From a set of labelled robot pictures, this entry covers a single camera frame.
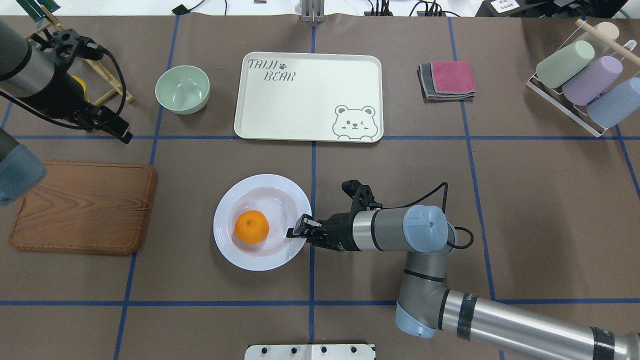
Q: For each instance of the green cup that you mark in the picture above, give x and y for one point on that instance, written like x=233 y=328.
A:
x=562 y=65

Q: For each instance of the yellow mug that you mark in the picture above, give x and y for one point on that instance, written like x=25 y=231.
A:
x=83 y=87

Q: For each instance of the blue cup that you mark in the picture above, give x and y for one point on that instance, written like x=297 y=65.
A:
x=616 y=105

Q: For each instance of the white mounting base plate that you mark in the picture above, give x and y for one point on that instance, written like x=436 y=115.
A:
x=343 y=351

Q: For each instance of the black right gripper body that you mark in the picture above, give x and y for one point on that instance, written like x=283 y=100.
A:
x=340 y=230

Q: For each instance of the beige cup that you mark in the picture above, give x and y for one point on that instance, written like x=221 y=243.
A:
x=608 y=29

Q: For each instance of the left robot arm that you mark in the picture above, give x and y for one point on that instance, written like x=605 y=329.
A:
x=34 y=76

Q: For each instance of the green bowl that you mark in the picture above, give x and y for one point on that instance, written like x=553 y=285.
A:
x=183 y=89

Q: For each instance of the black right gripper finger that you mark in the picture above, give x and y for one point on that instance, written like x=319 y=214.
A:
x=293 y=233

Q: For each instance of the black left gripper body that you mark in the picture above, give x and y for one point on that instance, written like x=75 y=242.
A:
x=61 y=96

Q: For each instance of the wooden dish rack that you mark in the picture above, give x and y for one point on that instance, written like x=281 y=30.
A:
x=43 y=11

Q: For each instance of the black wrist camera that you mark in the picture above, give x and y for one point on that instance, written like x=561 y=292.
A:
x=68 y=44
x=362 y=196

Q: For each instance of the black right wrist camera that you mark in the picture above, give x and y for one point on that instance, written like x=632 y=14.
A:
x=362 y=196

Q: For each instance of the stacked grey and pink cloths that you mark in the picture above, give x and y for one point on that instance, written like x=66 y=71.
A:
x=446 y=81

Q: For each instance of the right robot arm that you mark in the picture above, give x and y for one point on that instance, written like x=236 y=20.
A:
x=425 y=304

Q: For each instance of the cream bear serving tray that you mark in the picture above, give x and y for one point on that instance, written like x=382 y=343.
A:
x=288 y=96

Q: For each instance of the purple cup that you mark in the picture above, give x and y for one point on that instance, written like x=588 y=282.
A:
x=594 y=79

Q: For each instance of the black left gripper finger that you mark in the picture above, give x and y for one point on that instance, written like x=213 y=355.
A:
x=125 y=136

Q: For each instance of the white wire cup rack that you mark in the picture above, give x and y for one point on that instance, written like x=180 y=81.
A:
x=626 y=50

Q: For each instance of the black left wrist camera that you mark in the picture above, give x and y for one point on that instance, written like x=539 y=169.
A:
x=68 y=44

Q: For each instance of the white round plate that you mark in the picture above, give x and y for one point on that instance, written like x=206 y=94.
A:
x=281 y=200

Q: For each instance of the brown wooden cutting board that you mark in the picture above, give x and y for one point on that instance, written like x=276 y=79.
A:
x=96 y=208

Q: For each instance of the orange fruit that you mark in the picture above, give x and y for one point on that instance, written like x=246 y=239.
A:
x=251 y=227

